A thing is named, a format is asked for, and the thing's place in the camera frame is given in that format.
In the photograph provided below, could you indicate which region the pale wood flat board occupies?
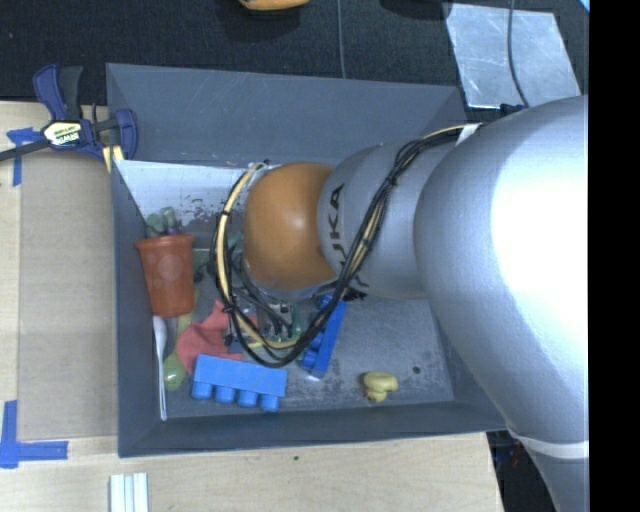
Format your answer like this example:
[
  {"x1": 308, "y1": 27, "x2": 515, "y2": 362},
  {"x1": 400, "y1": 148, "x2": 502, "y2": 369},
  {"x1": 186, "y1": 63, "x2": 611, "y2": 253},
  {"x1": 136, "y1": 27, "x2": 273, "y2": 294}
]
[{"x1": 17, "y1": 153, "x2": 120, "y2": 442}]

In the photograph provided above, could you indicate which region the dark green soft toy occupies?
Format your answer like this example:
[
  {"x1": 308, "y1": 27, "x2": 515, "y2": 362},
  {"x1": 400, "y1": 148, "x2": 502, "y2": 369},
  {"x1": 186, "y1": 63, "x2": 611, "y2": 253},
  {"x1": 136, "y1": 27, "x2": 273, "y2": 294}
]
[{"x1": 193, "y1": 248, "x2": 218, "y2": 283}]

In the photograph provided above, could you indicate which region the light green plastic spoon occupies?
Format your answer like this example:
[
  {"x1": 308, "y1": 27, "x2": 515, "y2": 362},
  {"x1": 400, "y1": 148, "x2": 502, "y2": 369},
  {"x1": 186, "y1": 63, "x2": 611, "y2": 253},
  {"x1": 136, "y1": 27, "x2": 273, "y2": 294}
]
[{"x1": 163, "y1": 287, "x2": 202, "y2": 393}]

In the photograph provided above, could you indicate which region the wide blue toy brick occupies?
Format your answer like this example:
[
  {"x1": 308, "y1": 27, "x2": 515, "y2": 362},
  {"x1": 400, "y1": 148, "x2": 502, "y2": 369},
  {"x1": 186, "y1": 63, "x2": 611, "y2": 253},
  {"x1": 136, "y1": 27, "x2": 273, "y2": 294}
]
[{"x1": 190, "y1": 353, "x2": 289, "y2": 414}]

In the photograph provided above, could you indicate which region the red cloth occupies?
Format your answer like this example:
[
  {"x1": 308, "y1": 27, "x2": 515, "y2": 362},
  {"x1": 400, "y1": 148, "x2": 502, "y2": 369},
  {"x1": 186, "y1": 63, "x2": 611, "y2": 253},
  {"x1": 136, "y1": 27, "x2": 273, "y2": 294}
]
[{"x1": 175, "y1": 298, "x2": 245, "y2": 375}]

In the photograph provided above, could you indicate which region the red-brown plastic cup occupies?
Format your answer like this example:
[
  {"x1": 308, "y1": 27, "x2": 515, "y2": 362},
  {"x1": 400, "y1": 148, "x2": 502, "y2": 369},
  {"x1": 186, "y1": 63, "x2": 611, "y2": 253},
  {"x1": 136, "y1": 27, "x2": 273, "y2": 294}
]
[{"x1": 133, "y1": 233, "x2": 198, "y2": 318}]

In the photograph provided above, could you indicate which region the grey metal bin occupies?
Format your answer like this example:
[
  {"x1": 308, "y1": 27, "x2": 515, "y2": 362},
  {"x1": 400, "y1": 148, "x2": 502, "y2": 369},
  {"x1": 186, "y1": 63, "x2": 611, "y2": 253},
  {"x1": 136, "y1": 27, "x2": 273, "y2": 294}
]
[{"x1": 104, "y1": 62, "x2": 509, "y2": 459}]

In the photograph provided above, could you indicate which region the green toy plant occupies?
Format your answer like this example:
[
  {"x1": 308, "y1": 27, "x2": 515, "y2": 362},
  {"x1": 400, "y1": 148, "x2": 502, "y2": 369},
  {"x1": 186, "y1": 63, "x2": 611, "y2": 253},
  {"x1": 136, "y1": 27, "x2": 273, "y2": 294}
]
[{"x1": 144, "y1": 206, "x2": 182, "y2": 239}]

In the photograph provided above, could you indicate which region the yellow toy fruit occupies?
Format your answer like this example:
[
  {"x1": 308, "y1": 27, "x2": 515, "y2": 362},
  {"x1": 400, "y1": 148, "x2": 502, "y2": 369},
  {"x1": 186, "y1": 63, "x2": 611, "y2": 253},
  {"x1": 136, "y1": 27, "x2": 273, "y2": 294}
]
[{"x1": 362, "y1": 370, "x2": 400, "y2": 403}]

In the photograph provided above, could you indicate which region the narrow blue toy brick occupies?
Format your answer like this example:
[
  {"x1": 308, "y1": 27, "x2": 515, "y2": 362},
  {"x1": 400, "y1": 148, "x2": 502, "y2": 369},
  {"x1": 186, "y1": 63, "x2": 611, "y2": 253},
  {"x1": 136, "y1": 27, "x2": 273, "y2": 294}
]
[{"x1": 297, "y1": 293, "x2": 348, "y2": 380}]

